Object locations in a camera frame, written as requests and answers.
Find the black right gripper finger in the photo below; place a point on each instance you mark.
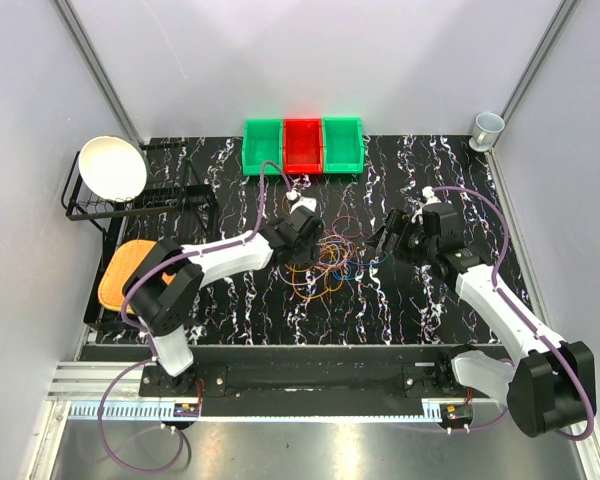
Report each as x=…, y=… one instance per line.
x=378, y=246
x=385, y=231

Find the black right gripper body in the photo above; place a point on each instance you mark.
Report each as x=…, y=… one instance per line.
x=411, y=244

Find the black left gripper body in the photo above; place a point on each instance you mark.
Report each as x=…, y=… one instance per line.
x=307, y=251

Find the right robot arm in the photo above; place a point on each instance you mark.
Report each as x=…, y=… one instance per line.
x=547, y=384

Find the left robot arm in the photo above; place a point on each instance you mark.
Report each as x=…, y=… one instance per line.
x=161, y=290

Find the right green plastic bin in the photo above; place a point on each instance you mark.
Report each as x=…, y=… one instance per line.
x=343, y=145

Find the green plastic bin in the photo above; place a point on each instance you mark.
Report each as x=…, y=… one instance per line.
x=343, y=145
x=262, y=141

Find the red plastic bin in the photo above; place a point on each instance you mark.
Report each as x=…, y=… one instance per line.
x=302, y=146

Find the left green plastic bin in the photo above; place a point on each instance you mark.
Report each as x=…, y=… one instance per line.
x=262, y=141

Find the white mug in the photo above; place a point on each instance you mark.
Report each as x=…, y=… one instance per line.
x=486, y=130

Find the white bowl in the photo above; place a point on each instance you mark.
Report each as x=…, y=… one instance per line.
x=113, y=168

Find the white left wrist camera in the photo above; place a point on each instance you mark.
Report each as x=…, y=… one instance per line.
x=297, y=200

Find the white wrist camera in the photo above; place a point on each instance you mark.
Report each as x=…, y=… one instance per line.
x=297, y=200
x=429, y=197

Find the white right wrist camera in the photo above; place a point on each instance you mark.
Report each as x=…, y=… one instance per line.
x=429, y=197

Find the black wire dish rack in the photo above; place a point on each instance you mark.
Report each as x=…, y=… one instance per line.
x=176, y=203

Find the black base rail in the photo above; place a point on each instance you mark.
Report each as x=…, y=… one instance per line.
x=309, y=382

